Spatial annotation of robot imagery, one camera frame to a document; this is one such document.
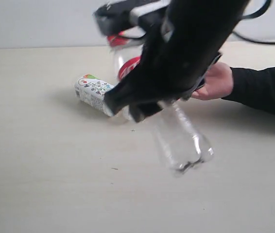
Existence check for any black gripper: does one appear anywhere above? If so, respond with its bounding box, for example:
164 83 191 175
139 0 249 95

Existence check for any red label cola bottle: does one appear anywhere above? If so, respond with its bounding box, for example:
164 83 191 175
107 33 214 175

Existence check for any white floral label bottle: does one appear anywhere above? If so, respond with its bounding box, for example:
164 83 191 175
74 74 114 117

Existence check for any open bare human hand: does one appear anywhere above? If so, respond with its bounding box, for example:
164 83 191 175
191 62 234 100

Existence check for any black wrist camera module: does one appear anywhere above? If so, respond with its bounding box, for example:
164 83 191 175
94 0 170 36

